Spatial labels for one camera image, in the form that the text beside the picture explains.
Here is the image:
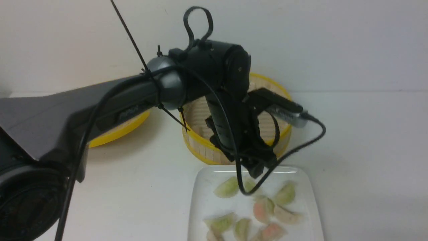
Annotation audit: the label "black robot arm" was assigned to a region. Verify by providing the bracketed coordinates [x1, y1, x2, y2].
[1, 40, 276, 241]

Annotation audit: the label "green dumpling plate top middle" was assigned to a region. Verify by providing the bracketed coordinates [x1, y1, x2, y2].
[243, 177, 263, 196]

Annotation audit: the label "white dumpling plate bottom left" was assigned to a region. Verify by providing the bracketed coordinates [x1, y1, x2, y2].
[206, 229, 224, 241]

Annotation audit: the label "white dumpling plate right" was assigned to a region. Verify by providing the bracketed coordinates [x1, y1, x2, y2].
[274, 205, 304, 225]

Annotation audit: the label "white dumpling plate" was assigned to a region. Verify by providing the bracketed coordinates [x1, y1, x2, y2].
[206, 229, 224, 241]
[274, 205, 304, 225]

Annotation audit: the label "green dumpling plate top right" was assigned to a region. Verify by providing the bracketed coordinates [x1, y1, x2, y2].
[274, 181, 296, 206]

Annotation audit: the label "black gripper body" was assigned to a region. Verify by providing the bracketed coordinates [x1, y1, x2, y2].
[205, 91, 277, 164]

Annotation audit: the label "yellow rimmed bamboo steamer lid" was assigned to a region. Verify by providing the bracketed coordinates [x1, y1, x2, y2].
[89, 111, 150, 148]

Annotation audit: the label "yellow rimmed bamboo steamer basket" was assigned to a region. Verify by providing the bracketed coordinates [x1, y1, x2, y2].
[182, 73, 292, 165]

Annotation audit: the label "white square plate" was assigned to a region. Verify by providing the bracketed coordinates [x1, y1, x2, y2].
[187, 165, 324, 241]

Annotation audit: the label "pink dumpling plate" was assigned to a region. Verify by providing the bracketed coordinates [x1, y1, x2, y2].
[250, 223, 288, 241]
[253, 199, 270, 224]

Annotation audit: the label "green dumpling plate bottom middle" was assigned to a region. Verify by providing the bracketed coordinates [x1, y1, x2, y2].
[233, 218, 252, 241]

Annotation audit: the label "green dumpling plate top left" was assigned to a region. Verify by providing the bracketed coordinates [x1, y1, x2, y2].
[213, 177, 239, 198]

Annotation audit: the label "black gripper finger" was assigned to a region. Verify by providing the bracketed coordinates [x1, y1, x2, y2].
[247, 160, 266, 179]

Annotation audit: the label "green dumpling plate lower left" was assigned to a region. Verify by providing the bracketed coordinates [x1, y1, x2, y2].
[203, 212, 236, 234]

